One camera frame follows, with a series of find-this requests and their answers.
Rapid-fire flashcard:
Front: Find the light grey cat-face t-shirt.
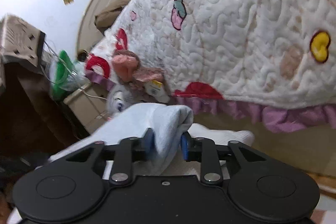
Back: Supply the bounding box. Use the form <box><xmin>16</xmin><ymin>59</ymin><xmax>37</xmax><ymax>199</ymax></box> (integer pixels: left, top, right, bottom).
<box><xmin>50</xmin><ymin>103</ymin><xmax>194</xmax><ymax>176</ymax></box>

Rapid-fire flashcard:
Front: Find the cream ribbed folded garment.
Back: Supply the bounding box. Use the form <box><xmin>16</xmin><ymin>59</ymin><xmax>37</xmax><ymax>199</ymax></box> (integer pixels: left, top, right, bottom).
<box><xmin>132</xmin><ymin>123</ymin><xmax>255</xmax><ymax>176</ymax></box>

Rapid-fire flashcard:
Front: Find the grey plush toy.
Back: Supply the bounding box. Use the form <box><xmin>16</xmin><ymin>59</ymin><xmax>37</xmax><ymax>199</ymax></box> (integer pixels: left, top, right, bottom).
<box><xmin>106</xmin><ymin>50</ymin><xmax>170</xmax><ymax>117</ymax></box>

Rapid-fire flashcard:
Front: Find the cream bedside cabinet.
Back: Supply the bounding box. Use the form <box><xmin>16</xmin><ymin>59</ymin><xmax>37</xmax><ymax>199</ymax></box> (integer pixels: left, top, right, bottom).
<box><xmin>63</xmin><ymin>84</ymin><xmax>108</xmax><ymax>135</ymax></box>

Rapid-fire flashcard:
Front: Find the green plastic bag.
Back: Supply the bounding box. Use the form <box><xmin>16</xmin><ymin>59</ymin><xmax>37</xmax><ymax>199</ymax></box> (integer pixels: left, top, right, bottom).
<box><xmin>49</xmin><ymin>50</ymin><xmax>89</xmax><ymax>101</ymax></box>

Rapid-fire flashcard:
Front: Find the dark wooden dresser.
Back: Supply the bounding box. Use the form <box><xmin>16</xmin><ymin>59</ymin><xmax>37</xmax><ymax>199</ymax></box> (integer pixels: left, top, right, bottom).
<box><xmin>1</xmin><ymin>63</ymin><xmax>88</xmax><ymax>188</ymax></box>

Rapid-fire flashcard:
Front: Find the quilted strawberry bedspread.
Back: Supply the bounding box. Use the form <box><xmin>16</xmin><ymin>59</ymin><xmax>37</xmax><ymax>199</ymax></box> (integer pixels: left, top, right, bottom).
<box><xmin>85</xmin><ymin>0</ymin><xmax>335</xmax><ymax>132</ymax></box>

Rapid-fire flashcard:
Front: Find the beige bed base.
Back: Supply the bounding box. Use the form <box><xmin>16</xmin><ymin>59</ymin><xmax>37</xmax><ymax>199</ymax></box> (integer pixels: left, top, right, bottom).
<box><xmin>194</xmin><ymin>113</ymin><xmax>335</xmax><ymax>177</ymax></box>

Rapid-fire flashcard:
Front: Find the checkered pastel floor rug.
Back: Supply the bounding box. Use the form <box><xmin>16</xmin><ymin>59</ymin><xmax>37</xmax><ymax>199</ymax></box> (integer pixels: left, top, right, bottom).
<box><xmin>309</xmin><ymin>172</ymin><xmax>336</xmax><ymax>224</ymax></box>

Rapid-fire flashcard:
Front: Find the cardboard box on dresser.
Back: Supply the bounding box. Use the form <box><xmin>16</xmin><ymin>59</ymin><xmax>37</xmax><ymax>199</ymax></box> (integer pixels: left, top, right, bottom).
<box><xmin>1</xmin><ymin>14</ymin><xmax>46</xmax><ymax>68</ymax></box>

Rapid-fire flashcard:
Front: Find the white cable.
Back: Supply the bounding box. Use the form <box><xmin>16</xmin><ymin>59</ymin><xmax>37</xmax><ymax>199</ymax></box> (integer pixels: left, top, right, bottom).
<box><xmin>43</xmin><ymin>40</ymin><xmax>109</xmax><ymax>101</ymax></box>

